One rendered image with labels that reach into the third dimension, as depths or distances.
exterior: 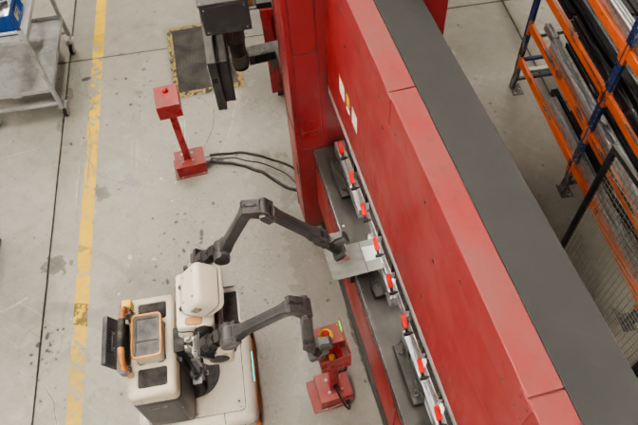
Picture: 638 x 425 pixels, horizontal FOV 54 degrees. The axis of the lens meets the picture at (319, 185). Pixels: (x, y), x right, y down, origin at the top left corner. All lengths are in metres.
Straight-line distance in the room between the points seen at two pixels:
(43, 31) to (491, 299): 4.95
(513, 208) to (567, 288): 0.28
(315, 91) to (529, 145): 2.20
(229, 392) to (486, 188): 2.30
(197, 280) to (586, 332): 1.68
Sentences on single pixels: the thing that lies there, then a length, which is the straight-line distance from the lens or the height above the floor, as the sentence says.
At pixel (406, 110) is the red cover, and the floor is 2.30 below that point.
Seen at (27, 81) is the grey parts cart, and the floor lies 0.33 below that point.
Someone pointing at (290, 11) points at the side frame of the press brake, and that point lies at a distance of 3.06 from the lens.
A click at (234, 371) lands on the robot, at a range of 3.83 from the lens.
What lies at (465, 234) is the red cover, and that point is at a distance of 1.84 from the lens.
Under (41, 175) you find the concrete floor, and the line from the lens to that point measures 5.36.
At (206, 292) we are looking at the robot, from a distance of 2.83.
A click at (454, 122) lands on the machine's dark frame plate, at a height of 2.30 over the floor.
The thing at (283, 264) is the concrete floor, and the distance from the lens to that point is 4.40.
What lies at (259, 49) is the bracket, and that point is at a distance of 3.96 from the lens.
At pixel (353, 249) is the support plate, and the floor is 1.00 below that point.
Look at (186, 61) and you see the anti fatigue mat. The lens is 5.78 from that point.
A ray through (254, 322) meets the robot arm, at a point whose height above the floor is 1.36.
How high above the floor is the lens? 3.85
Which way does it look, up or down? 55 degrees down
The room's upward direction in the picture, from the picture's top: 4 degrees counter-clockwise
